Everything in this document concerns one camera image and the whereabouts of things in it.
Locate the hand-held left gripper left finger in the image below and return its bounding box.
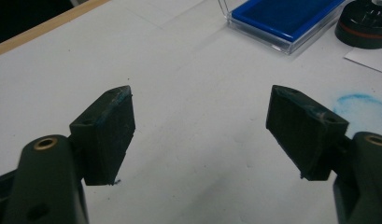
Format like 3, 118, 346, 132
69, 85, 136, 187

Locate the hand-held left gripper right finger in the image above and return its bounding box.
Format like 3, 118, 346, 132
265, 84, 349, 182

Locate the black round stamp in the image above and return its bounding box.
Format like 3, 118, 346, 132
334, 0, 382, 50

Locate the blue ink pad clear case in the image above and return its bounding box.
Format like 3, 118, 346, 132
217, 0, 348, 56

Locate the white paper sheet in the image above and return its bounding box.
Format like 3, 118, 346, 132
344, 46, 382, 76

